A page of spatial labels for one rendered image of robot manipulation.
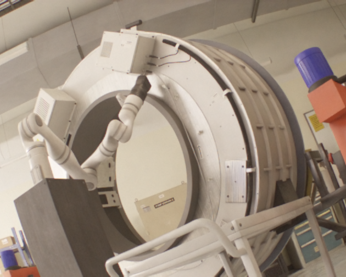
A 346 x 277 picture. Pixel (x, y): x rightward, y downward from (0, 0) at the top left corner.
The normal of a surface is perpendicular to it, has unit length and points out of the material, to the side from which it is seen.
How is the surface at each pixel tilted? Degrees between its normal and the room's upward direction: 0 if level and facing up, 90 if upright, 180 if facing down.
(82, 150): 136
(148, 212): 90
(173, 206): 90
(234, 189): 90
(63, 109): 145
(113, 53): 90
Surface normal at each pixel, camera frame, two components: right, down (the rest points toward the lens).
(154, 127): 0.00, -0.29
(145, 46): 0.78, 0.25
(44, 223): -0.48, -0.07
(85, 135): 0.69, 0.52
